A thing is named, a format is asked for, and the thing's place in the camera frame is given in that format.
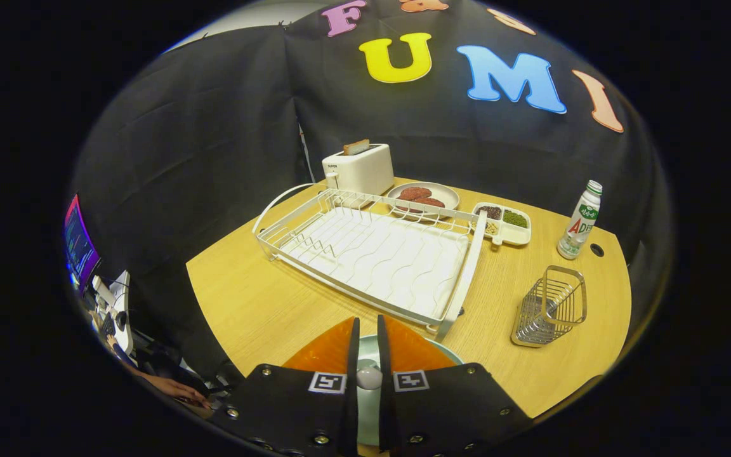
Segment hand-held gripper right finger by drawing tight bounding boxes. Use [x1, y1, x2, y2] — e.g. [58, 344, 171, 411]
[376, 314, 532, 457]

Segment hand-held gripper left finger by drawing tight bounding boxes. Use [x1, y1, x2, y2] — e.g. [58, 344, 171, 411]
[206, 316, 361, 457]

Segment spoon with white ball handle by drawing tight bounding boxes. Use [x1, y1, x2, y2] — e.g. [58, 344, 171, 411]
[355, 357, 384, 392]

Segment pale green plate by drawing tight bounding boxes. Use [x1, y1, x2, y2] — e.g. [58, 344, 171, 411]
[356, 334, 464, 447]

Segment white wire dish rack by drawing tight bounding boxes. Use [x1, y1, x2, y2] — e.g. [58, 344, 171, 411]
[252, 183, 488, 343]

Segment metal wire basket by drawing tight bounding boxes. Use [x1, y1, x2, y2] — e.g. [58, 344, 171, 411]
[510, 265, 588, 348]

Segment beige plate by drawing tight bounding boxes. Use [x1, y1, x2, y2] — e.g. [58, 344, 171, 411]
[386, 182, 461, 222]

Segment white drip tray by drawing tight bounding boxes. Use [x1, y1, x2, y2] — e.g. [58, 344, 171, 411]
[289, 206, 471, 321]

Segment cream divided snack tray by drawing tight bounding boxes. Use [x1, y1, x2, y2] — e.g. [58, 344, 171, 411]
[471, 202, 532, 247]

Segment white toaster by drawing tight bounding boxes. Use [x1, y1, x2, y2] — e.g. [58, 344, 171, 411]
[322, 143, 395, 197]

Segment white green-label drink bottle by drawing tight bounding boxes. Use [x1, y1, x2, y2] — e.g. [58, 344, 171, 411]
[556, 180, 603, 261]

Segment black backdrop cloth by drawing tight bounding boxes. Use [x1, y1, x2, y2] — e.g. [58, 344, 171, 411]
[70, 0, 674, 381]

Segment computer monitor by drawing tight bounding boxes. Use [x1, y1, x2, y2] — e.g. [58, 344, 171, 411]
[64, 194, 101, 294]

